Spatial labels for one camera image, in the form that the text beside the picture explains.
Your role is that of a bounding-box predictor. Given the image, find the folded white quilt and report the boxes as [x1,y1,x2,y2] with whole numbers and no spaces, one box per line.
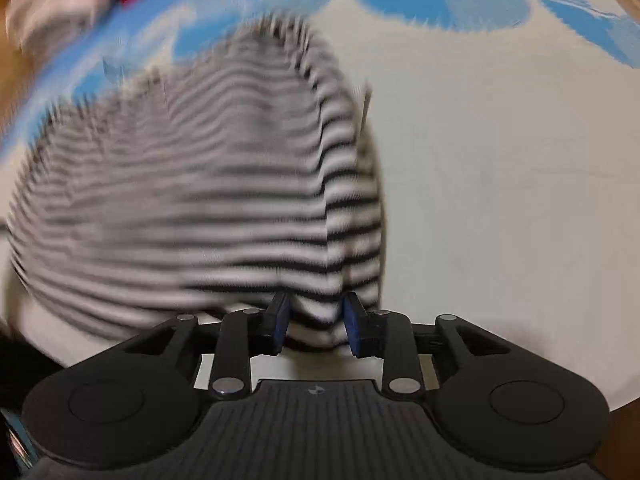
[6,0,113,58]

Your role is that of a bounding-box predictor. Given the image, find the black white striped hooded top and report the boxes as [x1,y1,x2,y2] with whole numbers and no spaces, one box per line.
[8,14,383,349]

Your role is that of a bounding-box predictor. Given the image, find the blue white patterned bedsheet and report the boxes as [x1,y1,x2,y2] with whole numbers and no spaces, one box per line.
[1,0,639,408]

